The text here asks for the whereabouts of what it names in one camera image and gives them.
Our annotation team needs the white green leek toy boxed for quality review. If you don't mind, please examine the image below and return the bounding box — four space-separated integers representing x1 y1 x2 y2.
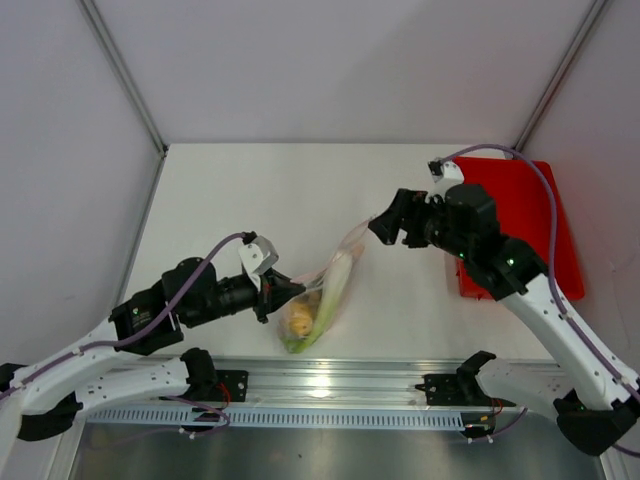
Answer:
279 250 358 354

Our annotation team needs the red plastic bin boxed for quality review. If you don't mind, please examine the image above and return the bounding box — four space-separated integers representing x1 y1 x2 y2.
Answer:
455 156 585 301

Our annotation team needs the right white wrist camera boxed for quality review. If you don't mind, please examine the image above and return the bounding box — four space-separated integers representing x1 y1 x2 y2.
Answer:
428 158 464 188

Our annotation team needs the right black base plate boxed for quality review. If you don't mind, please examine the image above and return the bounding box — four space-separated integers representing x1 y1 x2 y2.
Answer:
414 373 498 407

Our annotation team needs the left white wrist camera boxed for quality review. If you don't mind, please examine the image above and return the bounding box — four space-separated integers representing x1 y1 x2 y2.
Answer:
238 232 279 292

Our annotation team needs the right aluminium frame post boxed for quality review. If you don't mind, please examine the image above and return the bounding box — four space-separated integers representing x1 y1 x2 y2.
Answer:
512 0 614 152

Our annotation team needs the clear zip top bag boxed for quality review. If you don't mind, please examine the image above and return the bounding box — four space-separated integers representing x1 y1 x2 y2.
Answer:
277 217 372 354

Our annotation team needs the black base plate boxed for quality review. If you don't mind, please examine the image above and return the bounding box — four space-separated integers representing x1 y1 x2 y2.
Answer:
414 373 498 407
179 369 249 403

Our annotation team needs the yellow potato toy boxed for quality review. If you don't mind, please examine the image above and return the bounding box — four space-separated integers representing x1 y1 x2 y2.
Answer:
284 299 318 339

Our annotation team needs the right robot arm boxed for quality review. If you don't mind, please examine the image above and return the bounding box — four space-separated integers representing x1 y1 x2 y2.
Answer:
368 184 639 456

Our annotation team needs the purple cable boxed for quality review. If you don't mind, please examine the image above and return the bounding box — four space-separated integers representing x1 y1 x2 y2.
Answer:
0 231 251 441
442 143 640 457

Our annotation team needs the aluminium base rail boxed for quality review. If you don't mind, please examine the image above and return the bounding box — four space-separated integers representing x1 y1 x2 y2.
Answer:
72 351 456 415

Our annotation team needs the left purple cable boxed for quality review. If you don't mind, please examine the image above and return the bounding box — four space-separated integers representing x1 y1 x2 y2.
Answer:
0 231 251 441

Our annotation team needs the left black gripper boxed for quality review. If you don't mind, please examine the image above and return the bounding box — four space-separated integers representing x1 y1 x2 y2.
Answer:
186 267 307 328

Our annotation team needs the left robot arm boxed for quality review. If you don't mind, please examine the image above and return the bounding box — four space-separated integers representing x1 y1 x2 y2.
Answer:
1 257 305 443

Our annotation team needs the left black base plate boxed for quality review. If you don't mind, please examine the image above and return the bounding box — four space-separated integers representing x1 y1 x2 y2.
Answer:
179 369 249 403

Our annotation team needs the left aluminium frame post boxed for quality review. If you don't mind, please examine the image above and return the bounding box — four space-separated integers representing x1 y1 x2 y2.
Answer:
76 0 168 157

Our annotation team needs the aluminium frame post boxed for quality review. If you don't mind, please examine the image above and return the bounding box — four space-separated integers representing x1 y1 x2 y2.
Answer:
76 0 168 157
512 0 614 152

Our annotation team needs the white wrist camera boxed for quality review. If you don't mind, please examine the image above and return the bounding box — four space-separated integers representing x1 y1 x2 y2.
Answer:
238 232 279 292
428 158 464 188

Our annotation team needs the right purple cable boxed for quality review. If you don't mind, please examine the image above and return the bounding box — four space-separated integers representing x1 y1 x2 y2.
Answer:
442 143 640 457

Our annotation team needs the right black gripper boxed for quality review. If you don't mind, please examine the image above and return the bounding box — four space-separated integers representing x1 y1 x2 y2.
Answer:
367 190 473 262

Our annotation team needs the white slotted cable duct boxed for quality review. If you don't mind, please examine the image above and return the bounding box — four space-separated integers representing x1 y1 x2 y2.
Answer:
88 405 465 431

